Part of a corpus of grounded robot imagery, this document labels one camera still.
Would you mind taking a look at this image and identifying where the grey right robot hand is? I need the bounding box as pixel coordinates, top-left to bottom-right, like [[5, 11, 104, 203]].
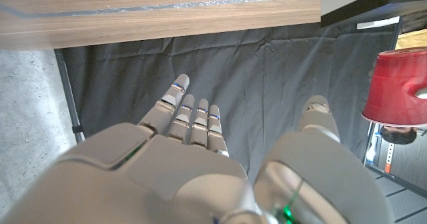
[[0, 73, 394, 224]]

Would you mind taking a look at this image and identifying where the black curtain backdrop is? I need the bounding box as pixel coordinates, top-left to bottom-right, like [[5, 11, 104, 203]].
[[55, 15, 403, 185]]

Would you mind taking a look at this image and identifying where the red plastic cup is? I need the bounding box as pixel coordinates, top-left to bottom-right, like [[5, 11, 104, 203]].
[[361, 46, 427, 128]]

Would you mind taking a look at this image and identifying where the wooden table top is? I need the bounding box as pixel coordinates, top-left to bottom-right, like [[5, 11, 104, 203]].
[[0, 0, 322, 19]]

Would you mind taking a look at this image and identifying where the black curtain stand pole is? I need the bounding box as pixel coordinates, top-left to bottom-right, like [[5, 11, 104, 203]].
[[54, 49, 86, 144]]

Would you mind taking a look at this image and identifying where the white power strip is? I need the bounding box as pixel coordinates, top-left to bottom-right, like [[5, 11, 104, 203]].
[[356, 15, 400, 31]]

